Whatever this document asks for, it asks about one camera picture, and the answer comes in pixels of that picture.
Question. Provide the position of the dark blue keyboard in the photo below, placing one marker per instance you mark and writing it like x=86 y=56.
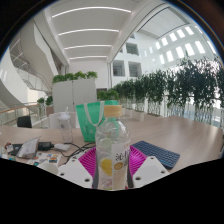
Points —
x=156 y=154

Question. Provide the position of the green tote bag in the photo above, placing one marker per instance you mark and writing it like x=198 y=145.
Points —
x=87 y=123

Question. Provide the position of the tablet in brown cover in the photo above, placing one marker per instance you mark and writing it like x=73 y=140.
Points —
x=28 y=148

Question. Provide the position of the ceiling light strips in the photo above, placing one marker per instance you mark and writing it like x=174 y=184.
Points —
x=90 y=31

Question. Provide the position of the white cabinet topped with plants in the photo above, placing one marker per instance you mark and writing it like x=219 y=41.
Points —
x=75 y=93

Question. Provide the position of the white cup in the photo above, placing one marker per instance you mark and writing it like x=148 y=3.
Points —
x=48 y=167

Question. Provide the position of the row of green potted trees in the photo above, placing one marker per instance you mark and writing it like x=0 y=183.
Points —
x=173 y=90

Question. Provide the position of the black power adapter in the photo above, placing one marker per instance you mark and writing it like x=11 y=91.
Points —
x=45 y=145

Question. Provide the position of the black chair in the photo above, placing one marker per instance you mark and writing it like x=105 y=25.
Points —
x=24 y=121

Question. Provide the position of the planter box with green plants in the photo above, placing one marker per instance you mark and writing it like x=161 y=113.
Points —
x=45 y=103

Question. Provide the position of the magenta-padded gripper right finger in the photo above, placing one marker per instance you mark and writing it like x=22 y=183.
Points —
x=148 y=170

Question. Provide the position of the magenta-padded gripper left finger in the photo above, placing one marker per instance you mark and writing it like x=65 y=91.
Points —
x=75 y=170

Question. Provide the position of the white charger block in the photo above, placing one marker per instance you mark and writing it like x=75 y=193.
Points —
x=62 y=147

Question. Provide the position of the glass railing with wood rail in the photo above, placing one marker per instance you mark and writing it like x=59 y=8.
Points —
x=15 y=113

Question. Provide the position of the clear drink bottle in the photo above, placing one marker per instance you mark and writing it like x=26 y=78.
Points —
x=112 y=146

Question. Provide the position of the colourful sticker sheet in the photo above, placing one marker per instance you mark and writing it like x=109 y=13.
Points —
x=45 y=158

